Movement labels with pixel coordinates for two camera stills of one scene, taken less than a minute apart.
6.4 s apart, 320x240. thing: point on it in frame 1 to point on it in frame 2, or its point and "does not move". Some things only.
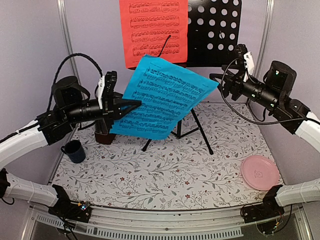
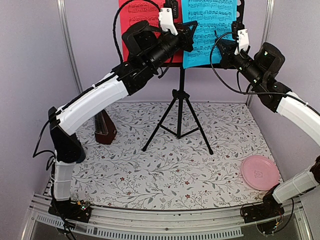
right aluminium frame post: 266,40 does not move
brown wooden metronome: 101,133 does not move
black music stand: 213,30 to 181,118
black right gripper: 230,79 to 226,51
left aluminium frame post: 66,26 does not move
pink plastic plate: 259,173 does not move
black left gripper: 118,103 to 187,32
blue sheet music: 167,95 to 215,19
